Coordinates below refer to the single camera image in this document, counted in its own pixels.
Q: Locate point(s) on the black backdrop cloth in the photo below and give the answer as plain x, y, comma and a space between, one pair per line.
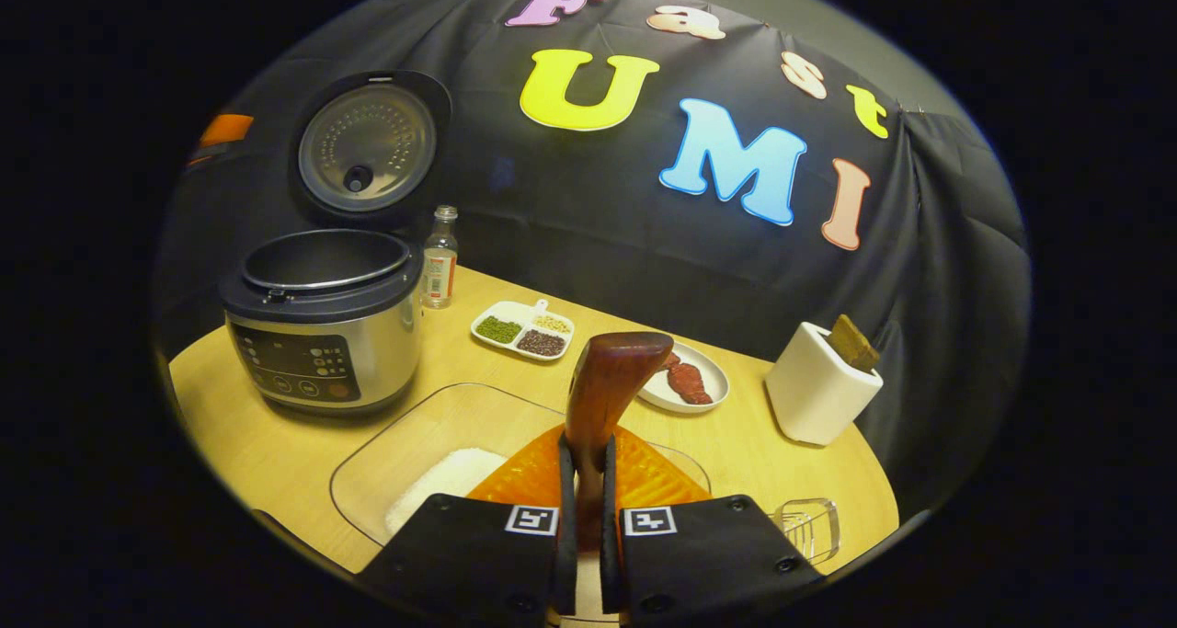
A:
588, 233

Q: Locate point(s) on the brown toast slice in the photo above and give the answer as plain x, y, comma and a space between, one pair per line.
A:
853, 343

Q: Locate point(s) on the white round plate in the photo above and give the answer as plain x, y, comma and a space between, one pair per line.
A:
713, 371

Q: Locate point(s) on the grey silver rice cooker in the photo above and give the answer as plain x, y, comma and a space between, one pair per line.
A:
322, 352

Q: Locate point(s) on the white toaster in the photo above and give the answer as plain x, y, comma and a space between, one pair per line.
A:
814, 393

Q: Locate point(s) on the clear glass tray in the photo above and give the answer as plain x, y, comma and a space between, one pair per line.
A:
414, 435

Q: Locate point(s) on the red meat piece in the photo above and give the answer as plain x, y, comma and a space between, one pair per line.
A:
673, 361
690, 384

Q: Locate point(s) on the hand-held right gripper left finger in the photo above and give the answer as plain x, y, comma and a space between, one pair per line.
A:
565, 536

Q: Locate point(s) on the small clear glass bottle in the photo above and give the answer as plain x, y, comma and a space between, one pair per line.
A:
439, 265

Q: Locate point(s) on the brown wooden spoon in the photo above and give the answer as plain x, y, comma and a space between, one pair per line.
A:
607, 380

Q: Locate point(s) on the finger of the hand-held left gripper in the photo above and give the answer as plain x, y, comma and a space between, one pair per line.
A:
225, 130

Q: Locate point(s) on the white divided bean dish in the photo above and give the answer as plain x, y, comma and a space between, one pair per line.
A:
501, 329

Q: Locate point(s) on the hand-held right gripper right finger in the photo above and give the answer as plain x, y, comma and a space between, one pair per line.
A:
609, 536

